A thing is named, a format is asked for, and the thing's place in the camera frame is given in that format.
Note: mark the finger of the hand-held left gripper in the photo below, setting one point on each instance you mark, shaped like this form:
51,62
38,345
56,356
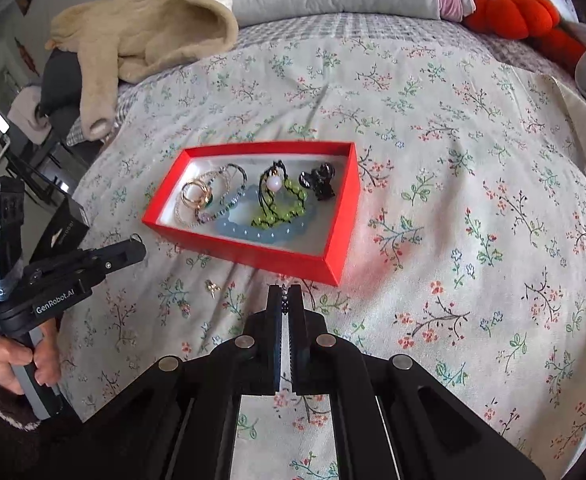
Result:
118,257

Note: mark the floral bed sheet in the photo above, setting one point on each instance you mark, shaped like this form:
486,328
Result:
448,260

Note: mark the rhinestone bangle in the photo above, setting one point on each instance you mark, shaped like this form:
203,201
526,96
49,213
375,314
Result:
208,176

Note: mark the cream fleece garment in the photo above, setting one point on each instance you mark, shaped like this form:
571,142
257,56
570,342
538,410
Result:
148,30

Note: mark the red cardboard box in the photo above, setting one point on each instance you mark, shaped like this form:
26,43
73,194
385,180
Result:
273,260

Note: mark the black bead ornament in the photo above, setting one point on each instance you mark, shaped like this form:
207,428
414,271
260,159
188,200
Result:
318,182

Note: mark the person's left hand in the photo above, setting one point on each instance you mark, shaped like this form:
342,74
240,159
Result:
3,360

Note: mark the orange pumpkin plush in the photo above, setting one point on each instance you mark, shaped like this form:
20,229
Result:
513,12

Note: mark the dark grey clothing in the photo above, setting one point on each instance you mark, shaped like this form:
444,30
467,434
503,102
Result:
60,80

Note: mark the gold rings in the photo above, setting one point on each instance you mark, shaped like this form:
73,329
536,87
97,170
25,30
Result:
193,195

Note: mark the small gold earring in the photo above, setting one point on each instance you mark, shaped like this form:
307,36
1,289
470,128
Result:
212,287

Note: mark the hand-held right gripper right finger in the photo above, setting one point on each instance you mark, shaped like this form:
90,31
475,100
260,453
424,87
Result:
298,320

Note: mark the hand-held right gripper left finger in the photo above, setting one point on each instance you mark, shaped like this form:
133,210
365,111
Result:
274,320

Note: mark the black chair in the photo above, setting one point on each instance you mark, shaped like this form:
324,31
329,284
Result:
48,165

